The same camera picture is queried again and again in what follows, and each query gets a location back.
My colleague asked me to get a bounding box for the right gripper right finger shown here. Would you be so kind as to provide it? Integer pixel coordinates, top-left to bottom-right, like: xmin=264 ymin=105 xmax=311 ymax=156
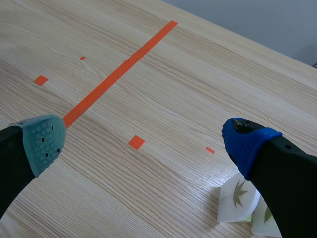
xmin=221 ymin=117 xmax=317 ymax=238

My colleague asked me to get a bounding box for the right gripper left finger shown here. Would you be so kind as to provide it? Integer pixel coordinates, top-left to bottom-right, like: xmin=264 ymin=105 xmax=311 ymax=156
xmin=0 ymin=114 xmax=67 ymax=221

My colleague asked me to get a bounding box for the clear card with green leaf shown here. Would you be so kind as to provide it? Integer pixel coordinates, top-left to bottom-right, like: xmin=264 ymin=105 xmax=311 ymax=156
xmin=250 ymin=198 xmax=283 ymax=238

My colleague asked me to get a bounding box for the clear card with maple leaf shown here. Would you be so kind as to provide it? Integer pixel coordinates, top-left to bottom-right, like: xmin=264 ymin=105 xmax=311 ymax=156
xmin=217 ymin=172 xmax=261 ymax=224

